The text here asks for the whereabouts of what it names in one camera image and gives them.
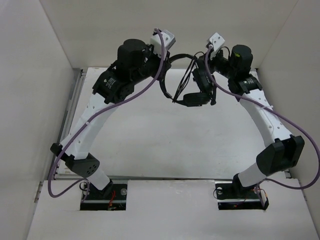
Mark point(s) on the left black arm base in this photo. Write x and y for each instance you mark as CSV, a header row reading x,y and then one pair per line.
x,y
95,201

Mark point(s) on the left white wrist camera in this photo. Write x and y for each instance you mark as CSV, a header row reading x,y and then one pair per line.
x,y
166,40

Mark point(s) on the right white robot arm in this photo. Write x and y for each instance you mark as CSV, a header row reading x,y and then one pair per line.
x,y
282,149

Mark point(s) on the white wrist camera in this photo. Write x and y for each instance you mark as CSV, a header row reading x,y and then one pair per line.
x,y
166,40
214,44

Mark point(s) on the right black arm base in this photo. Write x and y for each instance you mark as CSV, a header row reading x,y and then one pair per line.
x,y
254,198

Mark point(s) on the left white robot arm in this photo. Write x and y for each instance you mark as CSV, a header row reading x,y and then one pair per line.
x,y
74,149

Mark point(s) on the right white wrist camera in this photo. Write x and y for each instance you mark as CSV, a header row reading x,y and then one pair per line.
x,y
214,44

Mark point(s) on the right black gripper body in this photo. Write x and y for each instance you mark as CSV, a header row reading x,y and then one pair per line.
x,y
221,65

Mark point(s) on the left aluminium rail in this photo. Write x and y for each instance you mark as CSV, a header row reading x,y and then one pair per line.
x,y
77,82

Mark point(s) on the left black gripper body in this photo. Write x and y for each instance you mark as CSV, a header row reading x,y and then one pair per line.
x,y
152,63

